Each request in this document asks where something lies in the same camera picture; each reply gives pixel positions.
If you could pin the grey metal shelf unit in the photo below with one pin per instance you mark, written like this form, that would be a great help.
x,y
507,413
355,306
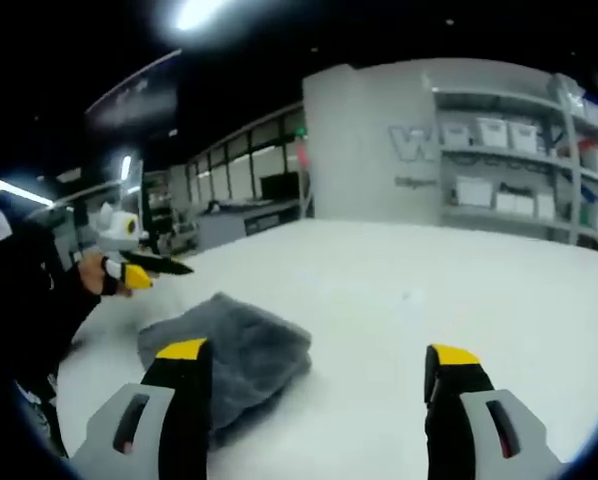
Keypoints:
x,y
574,165

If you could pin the small black monitor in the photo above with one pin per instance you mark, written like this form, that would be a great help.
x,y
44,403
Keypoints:
x,y
279,186

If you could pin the pink tag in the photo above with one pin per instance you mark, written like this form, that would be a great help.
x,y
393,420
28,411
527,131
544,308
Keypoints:
x,y
303,154

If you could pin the person's left hand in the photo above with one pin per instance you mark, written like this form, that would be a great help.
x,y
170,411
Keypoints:
x,y
91,275

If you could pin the row of white storage bins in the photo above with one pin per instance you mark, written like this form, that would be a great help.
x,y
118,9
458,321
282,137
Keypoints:
x,y
494,131

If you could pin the bright ceiling lamp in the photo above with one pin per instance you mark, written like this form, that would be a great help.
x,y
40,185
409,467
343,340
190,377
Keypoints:
x,y
199,12

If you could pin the grey towel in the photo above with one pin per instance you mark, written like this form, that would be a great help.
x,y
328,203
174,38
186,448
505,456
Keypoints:
x,y
249,340

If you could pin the grey office desk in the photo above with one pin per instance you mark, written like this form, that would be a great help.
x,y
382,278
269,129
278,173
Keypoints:
x,y
249,215

